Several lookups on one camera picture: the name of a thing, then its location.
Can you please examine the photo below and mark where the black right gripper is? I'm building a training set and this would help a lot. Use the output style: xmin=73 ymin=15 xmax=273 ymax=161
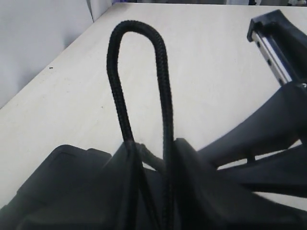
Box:
xmin=247 ymin=10 xmax=307 ymax=90

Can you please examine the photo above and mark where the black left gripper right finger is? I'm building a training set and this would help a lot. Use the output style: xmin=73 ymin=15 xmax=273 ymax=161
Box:
xmin=171 ymin=138 xmax=307 ymax=230

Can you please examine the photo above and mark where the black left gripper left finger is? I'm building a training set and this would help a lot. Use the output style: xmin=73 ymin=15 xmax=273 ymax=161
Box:
xmin=71 ymin=141 xmax=144 ymax=230

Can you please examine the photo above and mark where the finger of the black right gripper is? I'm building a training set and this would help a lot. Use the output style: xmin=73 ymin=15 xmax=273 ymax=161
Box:
xmin=198 ymin=83 xmax=307 ymax=165
xmin=218 ymin=145 xmax=307 ymax=198

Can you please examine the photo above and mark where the black plastic carry case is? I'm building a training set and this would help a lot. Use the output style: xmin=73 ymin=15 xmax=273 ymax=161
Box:
xmin=0 ymin=144 xmax=162 ymax=230

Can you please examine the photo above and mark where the black cord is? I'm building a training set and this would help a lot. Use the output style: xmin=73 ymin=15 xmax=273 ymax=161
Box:
xmin=106 ymin=20 xmax=174 ymax=230

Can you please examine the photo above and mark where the white backdrop curtain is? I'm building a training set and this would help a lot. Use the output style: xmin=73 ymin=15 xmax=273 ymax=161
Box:
xmin=0 ymin=0 xmax=113 ymax=106

